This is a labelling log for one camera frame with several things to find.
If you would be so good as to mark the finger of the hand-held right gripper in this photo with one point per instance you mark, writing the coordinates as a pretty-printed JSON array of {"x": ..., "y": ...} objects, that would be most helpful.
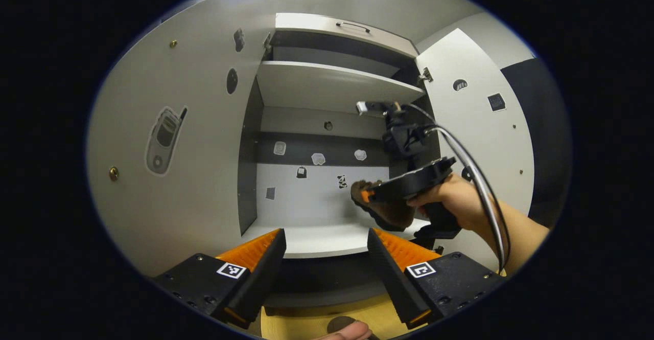
[{"x": 368, "y": 196}]

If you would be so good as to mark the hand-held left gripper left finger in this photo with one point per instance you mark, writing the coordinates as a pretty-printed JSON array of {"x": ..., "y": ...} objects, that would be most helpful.
[{"x": 263, "y": 271}]

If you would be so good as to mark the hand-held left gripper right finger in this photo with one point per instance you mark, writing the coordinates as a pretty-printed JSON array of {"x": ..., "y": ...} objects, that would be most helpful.
[{"x": 391, "y": 273}]

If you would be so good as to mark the brown shoe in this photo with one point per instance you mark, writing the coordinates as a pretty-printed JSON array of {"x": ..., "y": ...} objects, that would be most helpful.
[
  {"x": 388, "y": 217},
  {"x": 340, "y": 321}
]

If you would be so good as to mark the white shoe cabinet door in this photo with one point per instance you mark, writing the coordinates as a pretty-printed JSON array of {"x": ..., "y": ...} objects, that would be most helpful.
[
  {"x": 475, "y": 135},
  {"x": 204, "y": 176}
]

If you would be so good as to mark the white shoe cabinet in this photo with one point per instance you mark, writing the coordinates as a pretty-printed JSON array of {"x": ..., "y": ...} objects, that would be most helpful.
[{"x": 327, "y": 87}]

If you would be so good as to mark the white cabinet drawer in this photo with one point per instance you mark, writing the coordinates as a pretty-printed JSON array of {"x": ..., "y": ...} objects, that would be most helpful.
[{"x": 317, "y": 25}]

